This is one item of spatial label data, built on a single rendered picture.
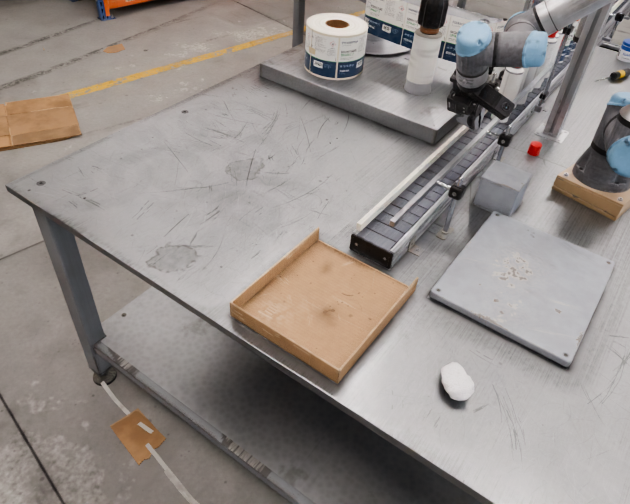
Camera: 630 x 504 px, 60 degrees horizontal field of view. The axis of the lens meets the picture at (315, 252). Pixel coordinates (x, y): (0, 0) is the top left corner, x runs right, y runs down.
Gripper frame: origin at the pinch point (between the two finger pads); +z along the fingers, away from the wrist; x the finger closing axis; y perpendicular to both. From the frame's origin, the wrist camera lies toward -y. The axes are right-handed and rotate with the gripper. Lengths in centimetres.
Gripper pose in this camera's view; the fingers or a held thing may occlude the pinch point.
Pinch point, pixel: (477, 128)
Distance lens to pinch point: 161.6
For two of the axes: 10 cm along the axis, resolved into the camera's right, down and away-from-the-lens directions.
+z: 2.4, 3.8, 9.0
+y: -8.1, -4.3, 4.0
